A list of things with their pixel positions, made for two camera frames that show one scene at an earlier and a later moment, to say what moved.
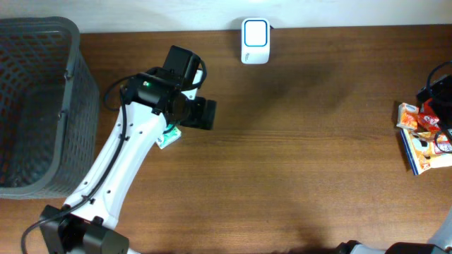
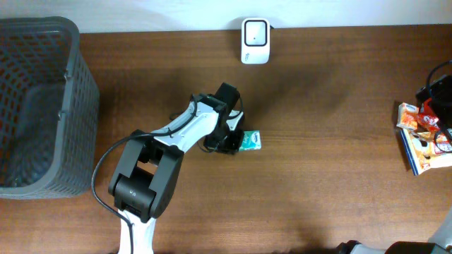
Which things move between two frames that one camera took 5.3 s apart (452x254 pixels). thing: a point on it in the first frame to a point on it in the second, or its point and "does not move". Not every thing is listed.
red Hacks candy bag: (429, 120) does not move
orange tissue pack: (407, 116) does not move
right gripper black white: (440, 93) does not move
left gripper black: (206, 113) to (231, 144)
